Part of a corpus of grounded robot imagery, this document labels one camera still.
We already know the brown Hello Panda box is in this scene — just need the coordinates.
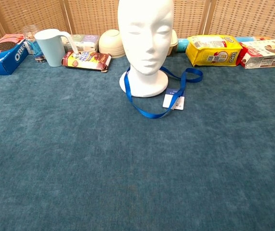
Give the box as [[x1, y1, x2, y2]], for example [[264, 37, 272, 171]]
[[61, 50, 112, 73]]

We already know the beige bowl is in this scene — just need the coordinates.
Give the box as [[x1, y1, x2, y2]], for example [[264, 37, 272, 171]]
[[98, 29, 126, 59]]

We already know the white foam mannequin head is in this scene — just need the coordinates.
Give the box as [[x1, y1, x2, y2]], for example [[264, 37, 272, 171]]
[[117, 0, 176, 98]]

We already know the blue table cloth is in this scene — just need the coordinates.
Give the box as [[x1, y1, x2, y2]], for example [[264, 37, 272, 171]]
[[0, 47, 275, 231]]

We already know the pastel smiley multipack box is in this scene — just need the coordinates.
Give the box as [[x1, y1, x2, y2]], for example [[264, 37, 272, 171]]
[[61, 34, 100, 53]]

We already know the yellow Lipo snack bag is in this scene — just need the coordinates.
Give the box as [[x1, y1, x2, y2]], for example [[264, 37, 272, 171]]
[[185, 35, 243, 68]]

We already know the light blue plastic pitcher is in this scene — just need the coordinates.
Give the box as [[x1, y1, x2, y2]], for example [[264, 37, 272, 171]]
[[34, 28, 79, 68]]

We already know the red white pie box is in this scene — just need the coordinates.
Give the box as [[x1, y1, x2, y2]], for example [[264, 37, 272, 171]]
[[238, 39, 275, 70]]

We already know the blue Oreo cookie box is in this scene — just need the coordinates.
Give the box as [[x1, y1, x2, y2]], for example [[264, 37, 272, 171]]
[[0, 33, 29, 76]]

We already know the woven rattan folding screen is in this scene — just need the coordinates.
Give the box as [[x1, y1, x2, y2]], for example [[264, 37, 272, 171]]
[[0, 0, 275, 48]]

